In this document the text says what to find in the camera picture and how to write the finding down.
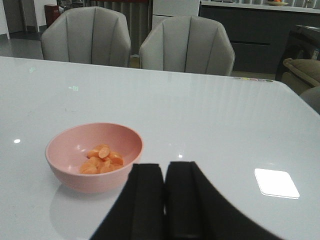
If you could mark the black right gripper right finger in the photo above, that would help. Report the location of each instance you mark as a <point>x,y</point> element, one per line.
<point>196,210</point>

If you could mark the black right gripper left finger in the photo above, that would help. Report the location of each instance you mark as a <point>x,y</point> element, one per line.
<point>138,212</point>

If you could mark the orange ham slices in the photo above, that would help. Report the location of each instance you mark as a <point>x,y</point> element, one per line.
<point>101,159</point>

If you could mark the pink plastic bowl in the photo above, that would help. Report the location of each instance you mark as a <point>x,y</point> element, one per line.
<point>67,151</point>

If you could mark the right grey upholstered chair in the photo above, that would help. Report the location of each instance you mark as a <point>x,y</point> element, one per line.
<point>188,44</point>

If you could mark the grey upholstered chair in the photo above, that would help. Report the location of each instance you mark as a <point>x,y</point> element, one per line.
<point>188,44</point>
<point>88,35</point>

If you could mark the left grey upholstered chair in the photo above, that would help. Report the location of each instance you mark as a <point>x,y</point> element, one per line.
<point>88,35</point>

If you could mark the dark grey counter cabinet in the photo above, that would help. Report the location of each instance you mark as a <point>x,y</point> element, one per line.
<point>258,32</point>

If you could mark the grey curtain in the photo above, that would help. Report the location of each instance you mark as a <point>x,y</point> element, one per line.
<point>138,15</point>

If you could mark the red trash bin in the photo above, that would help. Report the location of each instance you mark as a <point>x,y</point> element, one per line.
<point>52,12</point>

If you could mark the fruit plate on counter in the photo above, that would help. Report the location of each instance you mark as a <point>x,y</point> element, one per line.
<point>277,3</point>

